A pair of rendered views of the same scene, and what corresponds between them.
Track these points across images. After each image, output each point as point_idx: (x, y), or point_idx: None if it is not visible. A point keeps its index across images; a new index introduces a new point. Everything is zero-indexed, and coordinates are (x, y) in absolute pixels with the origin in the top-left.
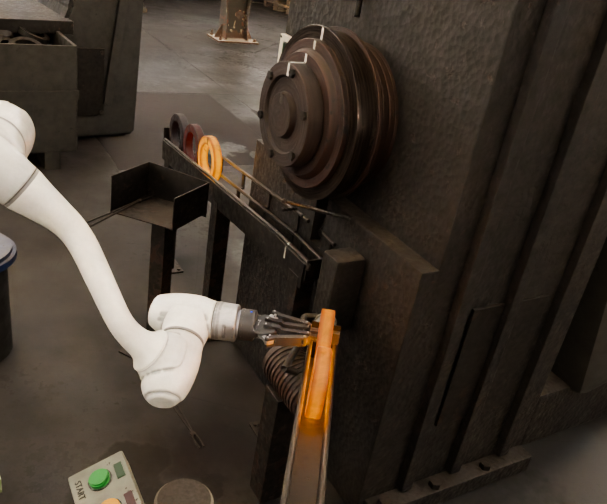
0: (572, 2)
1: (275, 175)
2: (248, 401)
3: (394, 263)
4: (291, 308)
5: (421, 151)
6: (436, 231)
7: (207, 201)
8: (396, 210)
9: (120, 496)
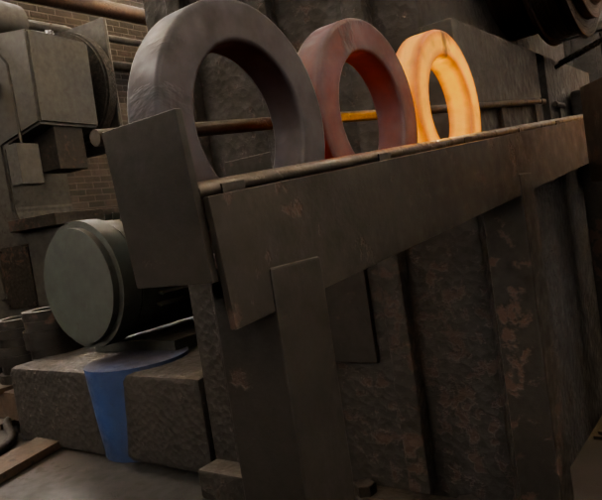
0: None
1: (495, 70)
2: None
3: (581, 80)
4: None
5: None
6: (559, 45)
7: (586, 138)
8: (544, 44)
9: None
